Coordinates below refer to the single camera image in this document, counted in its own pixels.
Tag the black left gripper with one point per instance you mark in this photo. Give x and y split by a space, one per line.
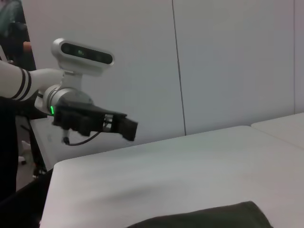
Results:
78 114

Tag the dark green FREE t-shirt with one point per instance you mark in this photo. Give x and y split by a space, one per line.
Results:
209 217

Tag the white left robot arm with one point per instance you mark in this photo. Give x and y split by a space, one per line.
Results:
14 80

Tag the white stand foot with castor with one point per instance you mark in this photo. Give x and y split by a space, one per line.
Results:
25 152

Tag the black robot torso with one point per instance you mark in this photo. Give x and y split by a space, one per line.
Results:
8 147

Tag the black flat panel lid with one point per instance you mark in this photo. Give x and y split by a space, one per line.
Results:
26 204

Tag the dark-haired seated operator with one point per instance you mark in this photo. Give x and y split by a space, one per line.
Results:
9 23

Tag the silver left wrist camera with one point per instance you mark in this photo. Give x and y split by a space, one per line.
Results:
83 57

